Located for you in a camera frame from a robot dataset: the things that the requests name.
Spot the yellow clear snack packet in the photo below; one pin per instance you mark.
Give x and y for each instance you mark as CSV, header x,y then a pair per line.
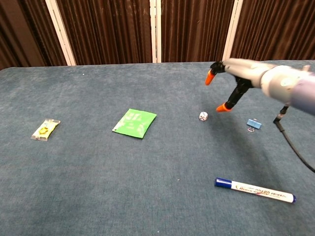
x,y
45,129

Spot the blue binder clip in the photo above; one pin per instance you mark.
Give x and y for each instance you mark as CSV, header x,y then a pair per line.
x,y
254,124

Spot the white partition frame post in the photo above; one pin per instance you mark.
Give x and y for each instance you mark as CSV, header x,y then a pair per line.
x,y
231,29
155,30
61,32

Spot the brown pleated curtain panel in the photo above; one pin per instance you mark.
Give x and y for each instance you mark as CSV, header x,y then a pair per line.
x,y
194,29
105,30
278,28
24,32

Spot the white die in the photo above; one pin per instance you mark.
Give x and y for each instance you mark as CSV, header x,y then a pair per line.
x,y
203,116

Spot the blue white whiteboard marker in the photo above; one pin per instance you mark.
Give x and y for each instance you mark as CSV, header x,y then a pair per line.
x,y
256,190

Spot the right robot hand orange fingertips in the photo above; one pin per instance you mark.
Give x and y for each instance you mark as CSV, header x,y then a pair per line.
x,y
242,73

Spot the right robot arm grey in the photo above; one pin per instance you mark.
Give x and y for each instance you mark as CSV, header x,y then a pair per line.
x,y
292,84

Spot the green foil sachet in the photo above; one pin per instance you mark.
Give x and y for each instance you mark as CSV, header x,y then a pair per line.
x,y
134,123

